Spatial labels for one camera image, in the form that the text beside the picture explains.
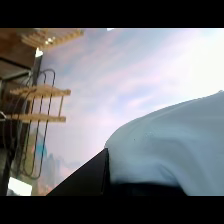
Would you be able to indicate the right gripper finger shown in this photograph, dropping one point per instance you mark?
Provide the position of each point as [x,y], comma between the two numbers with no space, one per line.
[86,180]

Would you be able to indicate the light blue shirt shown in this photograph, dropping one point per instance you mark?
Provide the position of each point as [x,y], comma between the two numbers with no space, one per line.
[173,146]

